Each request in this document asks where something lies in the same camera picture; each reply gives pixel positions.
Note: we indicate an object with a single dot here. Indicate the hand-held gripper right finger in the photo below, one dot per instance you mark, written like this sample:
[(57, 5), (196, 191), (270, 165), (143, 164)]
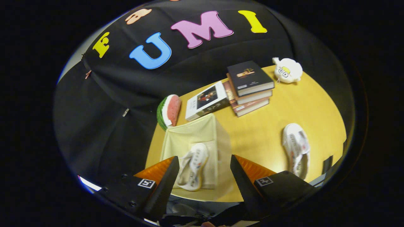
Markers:
[(246, 192)]

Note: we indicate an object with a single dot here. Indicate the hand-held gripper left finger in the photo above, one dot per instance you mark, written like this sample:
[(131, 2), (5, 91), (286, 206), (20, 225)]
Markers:
[(162, 189)]

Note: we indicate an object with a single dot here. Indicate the white canvas shoe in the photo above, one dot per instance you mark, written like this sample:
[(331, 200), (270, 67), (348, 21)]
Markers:
[(194, 160), (295, 142)]

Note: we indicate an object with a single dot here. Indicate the cream fabric storage box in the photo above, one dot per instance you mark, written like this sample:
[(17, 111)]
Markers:
[(189, 132)]

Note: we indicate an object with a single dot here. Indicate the computer monitor screen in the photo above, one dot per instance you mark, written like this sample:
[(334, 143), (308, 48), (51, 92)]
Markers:
[(90, 183)]

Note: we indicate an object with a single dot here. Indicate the watermelon slice toy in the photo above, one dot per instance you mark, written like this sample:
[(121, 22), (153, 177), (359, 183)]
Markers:
[(172, 110)]

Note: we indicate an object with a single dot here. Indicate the grey cloth clip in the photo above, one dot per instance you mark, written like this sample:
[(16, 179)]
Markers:
[(126, 112)]

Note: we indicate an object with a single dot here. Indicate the white book with portrait cover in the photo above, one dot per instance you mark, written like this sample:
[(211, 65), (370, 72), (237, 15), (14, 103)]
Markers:
[(205, 99)]

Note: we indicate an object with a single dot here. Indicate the black hardcover book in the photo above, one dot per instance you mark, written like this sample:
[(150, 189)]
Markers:
[(246, 75)]

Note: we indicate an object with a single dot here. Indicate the white plush toy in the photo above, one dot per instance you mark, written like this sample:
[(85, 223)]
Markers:
[(290, 71)]

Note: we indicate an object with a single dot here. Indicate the pink cloth clip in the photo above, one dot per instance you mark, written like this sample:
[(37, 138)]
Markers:
[(88, 74)]

